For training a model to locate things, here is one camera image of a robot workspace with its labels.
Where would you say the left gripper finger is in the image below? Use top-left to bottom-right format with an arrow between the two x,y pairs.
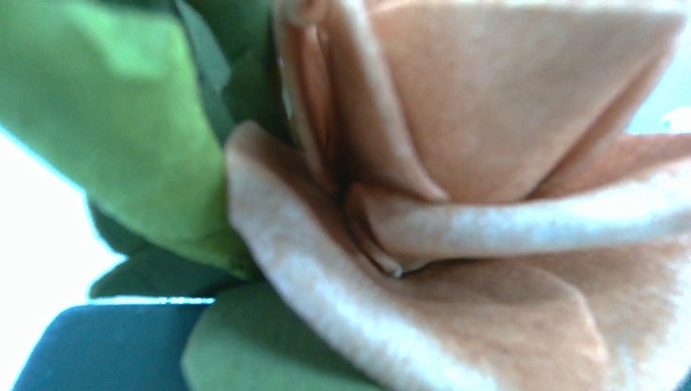
13,303 -> 207,391

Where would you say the pink orange flower bunch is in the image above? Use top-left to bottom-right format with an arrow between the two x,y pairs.
1,1 -> 690,390

